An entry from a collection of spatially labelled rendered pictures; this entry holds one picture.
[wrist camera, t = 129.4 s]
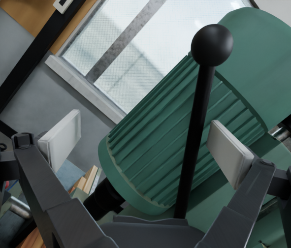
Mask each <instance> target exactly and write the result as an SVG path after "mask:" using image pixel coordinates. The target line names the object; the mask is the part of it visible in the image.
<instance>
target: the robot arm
mask: <svg viewBox="0 0 291 248"><path fill-rule="evenodd" d="M80 138H81V118H80V111H79V110H77V109H73V110H72V111H71V112H70V113H69V114H67V115H66V116H65V117H64V118H63V119H62V120H61V121H60V122H58V123H57V124H56V125H55V126H54V127H53V128H52V129H51V130H46V131H44V132H42V133H40V134H39V135H38V136H37V137H35V138H34V134H33V133H31V132H21V133H17V134H14V135H13V136H12V137H11V140H12V145H13V151H8V152H0V211H1V206H2V201H3V196H4V191H5V186H6V181H11V180H19V184H20V186H21V189H22V191H23V193H24V196H25V198H26V201H27V203H28V205H29V208H30V210H31V213H32V215H33V218H34V220H35V223H36V225H37V227H38V229H39V232H40V234H41V237H42V239H43V242H44V244H45V246H46V248H246V246H247V244H248V241H249V238H250V236H251V233H252V231H253V228H254V225H255V223H256V221H257V218H258V215H259V213H260V210H261V207H262V205H263V202H264V200H265V197H266V194H269V195H272V196H276V197H277V201H278V205H279V210H280V215H281V220H282V224H283V229H284V234H285V238H286V243H287V247H288V248H291V165H290V166H289V167H288V170H282V169H278V168H276V167H277V166H276V164H275V163H273V162H272V161H269V160H267V159H263V158H259V157H258V156H257V155H256V154H255V153H254V152H253V151H252V150H251V149H250V148H249V147H247V146H245V145H244V144H242V143H241V142H240V141H239V140H238V139H237V138H236V137H235V136H234V135H232V134H231V133H230V132H229V131H228V130H227V129H226V128H225V127H224V126H223V125H222V124H221V123H220V122H219V121H218V120H212V121H211V124H210V128H209V133H208V138H207V142H206V147H207V149H208V150H209V152H210V153H211V155H212V156H213V158H214V159H215V161H216V162H217V164H218V165H219V167H220V169H221V170H222V172H223V173H224V175H225V176H226V178H227V180H228V181H229V183H230V184H231V186H232V187H233V189H234V190H236V193H235V194H234V196H233V197H232V199H231V200H230V202H229V203H228V205H227V206H223V208H222V209H221V211H220V212H219V214H218V215H217V217H216V219H215V220H214V222H213V223H212V225H211V226H210V228H209V229H208V231H207V232H206V233H204V232H202V231H201V230H199V229H197V228H195V227H192V226H189V224H188V221H187V219H179V218H166V219H160V220H155V221H148V220H145V219H141V218H137V217H133V216H118V215H113V220H112V221H109V222H106V223H103V224H101V225H98V224H97V223H96V221H95V220H94V219H93V217H92V216H91V215H90V213H89V212H88V210H87V209H86V208H85V206H84V205H83V204H82V202H81V201H80V199H79V198H78V197H75V198H72V197H71V196H70V194H69V193H68V191H67V190H66V188H65V187H64V185H63V184H62V182H61V181H60V180H59V178H58V177H57V175H56V172H57V171H58V170H59V168H60V167H61V165H62V164H63V162H64V161H65V159H66V158H67V157H68V155H69V154H70V152H71V151H72V149H73V148H74V147H75V145H76V144H77V142H78V141H79V139H80Z"/></svg>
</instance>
